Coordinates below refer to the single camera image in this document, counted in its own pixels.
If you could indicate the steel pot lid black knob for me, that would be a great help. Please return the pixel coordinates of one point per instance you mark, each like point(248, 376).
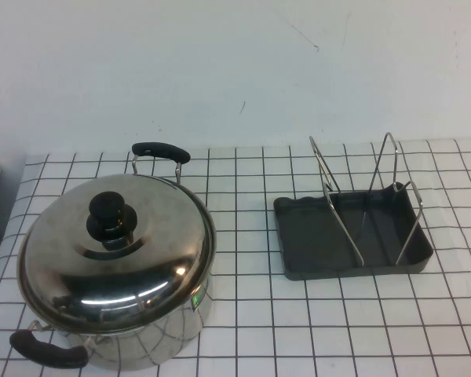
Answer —
point(149, 235)

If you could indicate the black robot arm with camera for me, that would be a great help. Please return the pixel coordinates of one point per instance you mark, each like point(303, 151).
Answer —
point(259, 314)

